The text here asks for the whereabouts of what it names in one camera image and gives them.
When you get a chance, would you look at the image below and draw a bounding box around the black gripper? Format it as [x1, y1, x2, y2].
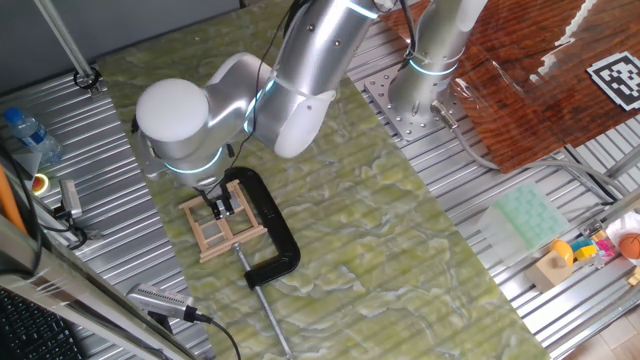
[208, 182, 245, 221]

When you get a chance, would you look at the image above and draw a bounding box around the miniature wooden sliding window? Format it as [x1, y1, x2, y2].
[178, 178, 269, 264]

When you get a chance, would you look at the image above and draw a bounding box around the black C-clamp with silver screw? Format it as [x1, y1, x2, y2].
[219, 166, 302, 360]

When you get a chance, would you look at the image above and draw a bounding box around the green marble pattern mat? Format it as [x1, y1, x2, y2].
[97, 0, 551, 360]

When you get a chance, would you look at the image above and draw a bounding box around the red yellow emergency stop button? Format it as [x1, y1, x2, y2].
[30, 172, 51, 197]

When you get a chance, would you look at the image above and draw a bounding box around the clear plastic water bottle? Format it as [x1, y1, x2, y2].
[3, 107, 65, 166]

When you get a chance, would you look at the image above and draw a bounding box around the orange pole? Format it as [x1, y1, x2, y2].
[0, 164, 29, 236]

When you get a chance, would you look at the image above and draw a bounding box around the silver stand pole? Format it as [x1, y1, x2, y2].
[33, 0, 104, 97]

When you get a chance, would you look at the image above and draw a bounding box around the black keyboard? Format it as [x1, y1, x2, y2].
[0, 287, 84, 360]

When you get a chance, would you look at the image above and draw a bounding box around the translucent plastic storage box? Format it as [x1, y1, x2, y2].
[474, 180, 571, 266]

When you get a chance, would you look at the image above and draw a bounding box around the tan wooden block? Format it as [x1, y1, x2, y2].
[524, 249, 575, 294]

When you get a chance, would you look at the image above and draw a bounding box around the pink toy block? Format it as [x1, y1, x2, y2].
[594, 237, 617, 259]

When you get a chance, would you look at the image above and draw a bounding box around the white plastic bag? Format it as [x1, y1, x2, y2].
[602, 209, 640, 271]

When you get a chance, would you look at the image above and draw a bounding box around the small orange basketball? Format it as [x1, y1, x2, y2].
[617, 232, 640, 260]

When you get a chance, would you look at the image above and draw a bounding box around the black white fiducial marker tag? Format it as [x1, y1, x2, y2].
[585, 51, 640, 112]

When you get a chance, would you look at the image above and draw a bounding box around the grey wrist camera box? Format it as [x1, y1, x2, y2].
[131, 115, 169, 180]

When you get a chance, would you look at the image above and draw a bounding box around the black camera cable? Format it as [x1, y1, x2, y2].
[184, 305, 244, 360]

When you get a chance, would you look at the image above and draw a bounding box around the silver depth camera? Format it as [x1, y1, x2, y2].
[124, 282, 194, 334]
[58, 178, 84, 220]

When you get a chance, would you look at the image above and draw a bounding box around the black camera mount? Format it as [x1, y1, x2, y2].
[42, 204, 104, 251]

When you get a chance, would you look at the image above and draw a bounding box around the aluminium frame bar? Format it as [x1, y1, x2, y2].
[0, 214, 216, 360]

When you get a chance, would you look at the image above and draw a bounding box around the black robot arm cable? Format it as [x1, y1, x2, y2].
[192, 0, 419, 201]

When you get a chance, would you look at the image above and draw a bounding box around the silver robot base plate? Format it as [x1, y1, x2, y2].
[363, 67, 469, 143]

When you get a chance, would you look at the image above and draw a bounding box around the grey base cable with connector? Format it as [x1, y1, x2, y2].
[430, 98, 619, 201]

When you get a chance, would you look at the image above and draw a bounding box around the silver metal bracket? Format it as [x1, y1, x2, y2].
[579, 218, 604, 237]

